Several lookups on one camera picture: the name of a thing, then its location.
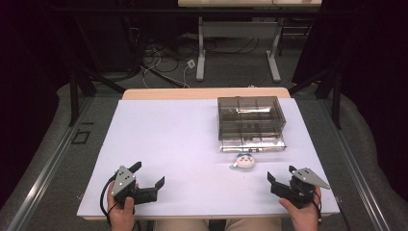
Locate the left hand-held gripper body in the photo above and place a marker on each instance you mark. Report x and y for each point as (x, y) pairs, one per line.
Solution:
(123, 181)

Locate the white metal frame desk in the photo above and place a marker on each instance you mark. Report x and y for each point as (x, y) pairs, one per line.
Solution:
(237, 29)

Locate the small blue white plush toy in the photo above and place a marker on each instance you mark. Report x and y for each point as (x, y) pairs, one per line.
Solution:
(245, 161)

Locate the dark curtain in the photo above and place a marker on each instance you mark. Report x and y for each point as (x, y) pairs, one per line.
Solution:
(25, 96)
(378, 96)

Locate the person's left hand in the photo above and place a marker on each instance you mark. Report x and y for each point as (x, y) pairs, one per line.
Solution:
(120, 216)

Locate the white table sheet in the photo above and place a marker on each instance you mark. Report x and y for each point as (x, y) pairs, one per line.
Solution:
(176, 144)

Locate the black tape strip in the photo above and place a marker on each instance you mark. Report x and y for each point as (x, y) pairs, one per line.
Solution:
(87, 123)

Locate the light wooden table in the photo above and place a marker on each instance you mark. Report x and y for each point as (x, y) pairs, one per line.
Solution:
(192, 93)

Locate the person's right hand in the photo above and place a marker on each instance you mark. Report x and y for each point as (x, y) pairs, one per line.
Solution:
(304, 219)

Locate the black metal stand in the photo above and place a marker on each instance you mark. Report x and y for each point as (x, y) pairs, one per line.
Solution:
(73, 96)
(336, 102)

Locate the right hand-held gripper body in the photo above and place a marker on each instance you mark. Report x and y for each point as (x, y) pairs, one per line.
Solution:
(308, 177)

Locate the person's leg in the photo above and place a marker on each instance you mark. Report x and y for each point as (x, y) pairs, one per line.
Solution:
(181, 225)
(253, 225)

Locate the smoky clear drawer box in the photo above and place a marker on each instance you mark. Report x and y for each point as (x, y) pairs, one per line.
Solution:
(250, 112)

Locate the aluminium floor rail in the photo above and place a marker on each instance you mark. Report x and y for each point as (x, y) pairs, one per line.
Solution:
(359, 179)
(48, 166)

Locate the white power plug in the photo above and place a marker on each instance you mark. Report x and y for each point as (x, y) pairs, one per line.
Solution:
(191, 63)

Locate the clear plastic drawer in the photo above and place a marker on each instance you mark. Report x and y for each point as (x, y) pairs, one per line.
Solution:
(253, 146)

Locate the person's right leg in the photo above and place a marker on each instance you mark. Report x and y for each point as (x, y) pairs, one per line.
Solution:
(253, 225)

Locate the person's left leg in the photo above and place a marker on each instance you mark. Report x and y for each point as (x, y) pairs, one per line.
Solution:
(181, 225)

